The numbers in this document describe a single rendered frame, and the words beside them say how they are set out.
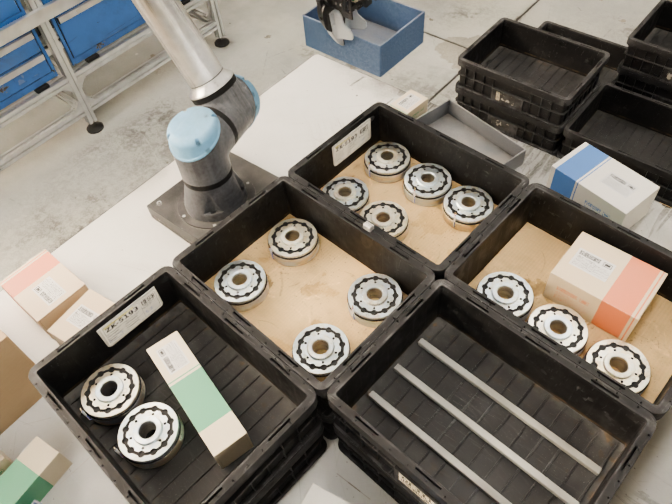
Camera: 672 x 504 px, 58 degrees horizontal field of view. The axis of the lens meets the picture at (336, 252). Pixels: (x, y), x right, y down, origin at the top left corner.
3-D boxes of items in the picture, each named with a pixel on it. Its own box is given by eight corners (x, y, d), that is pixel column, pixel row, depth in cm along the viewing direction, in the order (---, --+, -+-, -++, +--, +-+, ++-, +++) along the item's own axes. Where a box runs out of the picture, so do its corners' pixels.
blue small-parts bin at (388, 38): (305, 45, 128) (301, 14, 122) (349, 13, 135) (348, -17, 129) (380, 77, 119) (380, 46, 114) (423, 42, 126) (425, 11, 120)
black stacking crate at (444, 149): (292, 211, 133) (285, 174, 124) (379, 140, 146) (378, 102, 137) (435, 310, 115) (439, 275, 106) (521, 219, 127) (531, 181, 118)
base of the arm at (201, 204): (173, 206, 146) (160, 176, 138) (217, 171, 153) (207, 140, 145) (215, 232, 139) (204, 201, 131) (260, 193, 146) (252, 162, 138)
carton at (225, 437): (254, 446, 99) (247, 432, 95) (222, 469, 97) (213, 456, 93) (185, 346, 112) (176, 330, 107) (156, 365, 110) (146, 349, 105)
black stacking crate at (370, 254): (186, 297, 121) (170, 263, 112) (291, 212, 133) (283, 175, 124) (328, 423, 103) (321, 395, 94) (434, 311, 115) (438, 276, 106)
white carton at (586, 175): (543, 192, 146) (551, 165, 139) (576, 168, 150) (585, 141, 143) (614, 240, 136) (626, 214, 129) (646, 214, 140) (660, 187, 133)
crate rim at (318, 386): (171, 269, 114) (167, 262, 112) (285, 181, 126) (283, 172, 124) (323, 401, 95) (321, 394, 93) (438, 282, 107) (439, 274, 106)
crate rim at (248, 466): (30, 379, 101) (23, 373, 100) (171, 269, 114) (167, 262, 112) (172, 554, 83) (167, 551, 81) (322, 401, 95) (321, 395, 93)
